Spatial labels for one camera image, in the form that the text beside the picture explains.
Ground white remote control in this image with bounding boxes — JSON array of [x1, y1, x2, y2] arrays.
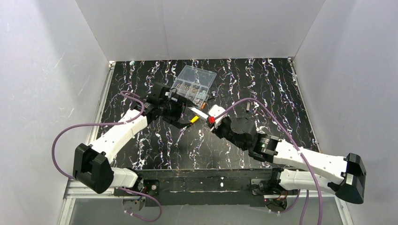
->
[[189, 107, 208, 120]]

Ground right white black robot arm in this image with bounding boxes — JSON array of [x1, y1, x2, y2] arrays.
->
[[207, 116, 367, 204]]

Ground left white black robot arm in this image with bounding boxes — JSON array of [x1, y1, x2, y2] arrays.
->
[[72, 83, 195, 194]]

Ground clear plastic parts organizer box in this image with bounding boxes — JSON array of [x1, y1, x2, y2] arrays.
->
[[170, 65, 217, 109]]

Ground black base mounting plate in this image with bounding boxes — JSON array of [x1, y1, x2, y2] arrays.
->
[[113, 168, 300, 208]]

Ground yellow handled screwdriver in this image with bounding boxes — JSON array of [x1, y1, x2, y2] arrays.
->
[[175, 116, 200, 146]]

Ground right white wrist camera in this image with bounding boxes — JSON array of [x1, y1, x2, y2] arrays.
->
[[207, 105, 227, 129]]

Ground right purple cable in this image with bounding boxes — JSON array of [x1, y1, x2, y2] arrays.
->
[[214, 98, 324, 225]]

